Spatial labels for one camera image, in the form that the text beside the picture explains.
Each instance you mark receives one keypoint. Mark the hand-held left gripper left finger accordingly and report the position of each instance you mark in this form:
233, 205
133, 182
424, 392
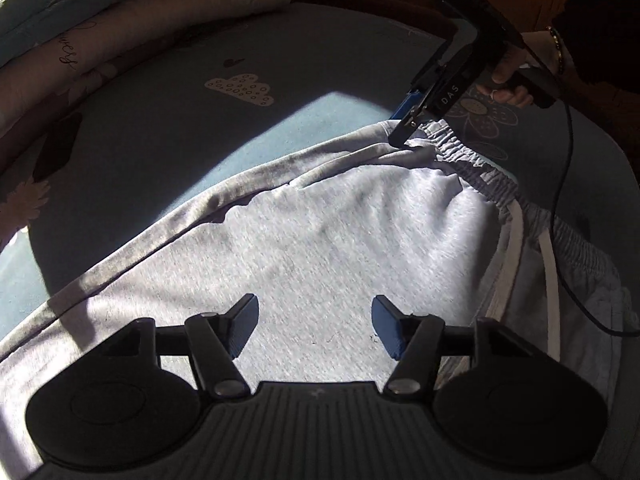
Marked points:
245, 322

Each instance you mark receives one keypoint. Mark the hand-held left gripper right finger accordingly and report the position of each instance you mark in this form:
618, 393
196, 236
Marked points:
387, 327

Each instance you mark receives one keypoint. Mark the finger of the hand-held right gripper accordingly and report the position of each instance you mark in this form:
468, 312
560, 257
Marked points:
405, 105
412, 122

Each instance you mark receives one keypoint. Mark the grey sweatpants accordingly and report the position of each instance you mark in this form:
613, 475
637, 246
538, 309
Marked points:
325, 240

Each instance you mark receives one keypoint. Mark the person's right forearm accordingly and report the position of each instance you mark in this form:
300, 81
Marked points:
600, 35

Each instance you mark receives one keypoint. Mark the person's right hand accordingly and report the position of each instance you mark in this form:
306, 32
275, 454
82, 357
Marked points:
537, 50

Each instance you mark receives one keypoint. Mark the bed with teal patterned sheet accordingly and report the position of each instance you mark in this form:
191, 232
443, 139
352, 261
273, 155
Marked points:
250, 50

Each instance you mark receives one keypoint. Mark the black phone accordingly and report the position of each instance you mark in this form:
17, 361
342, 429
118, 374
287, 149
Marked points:
57, 145

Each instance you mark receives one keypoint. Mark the folded pink floral quilt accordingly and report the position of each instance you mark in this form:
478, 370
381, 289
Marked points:
100, 45

